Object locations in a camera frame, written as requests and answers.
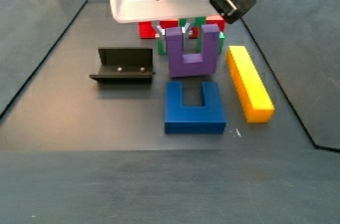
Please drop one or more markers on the purple U-shaped block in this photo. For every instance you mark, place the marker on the purple U-shaped block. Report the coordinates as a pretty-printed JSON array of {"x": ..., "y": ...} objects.
[{"x": 197, "y": 64}]

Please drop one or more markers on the red slotted board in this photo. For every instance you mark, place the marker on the red slotted board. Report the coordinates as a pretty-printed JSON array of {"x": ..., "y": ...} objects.
[{"x": 148, "y": 32}]

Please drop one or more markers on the green U-shaped block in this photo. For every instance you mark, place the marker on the green U-shaped block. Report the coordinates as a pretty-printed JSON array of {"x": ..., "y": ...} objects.
[{"x": 161, "y": 42}]

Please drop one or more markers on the yellow long bar block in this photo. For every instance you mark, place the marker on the yellow long bar block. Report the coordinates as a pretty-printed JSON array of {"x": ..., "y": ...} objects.
[{"x": 255, "y": 100}]

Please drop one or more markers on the blue U-shaped block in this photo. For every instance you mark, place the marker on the blue U-shaped block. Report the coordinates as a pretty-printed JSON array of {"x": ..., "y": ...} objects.
[{"x": 195, "y": 119}]

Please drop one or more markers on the black angle bracket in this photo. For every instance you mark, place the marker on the black angle bracket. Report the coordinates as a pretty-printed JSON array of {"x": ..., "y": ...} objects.
[{"x": 124, "y": 64}]

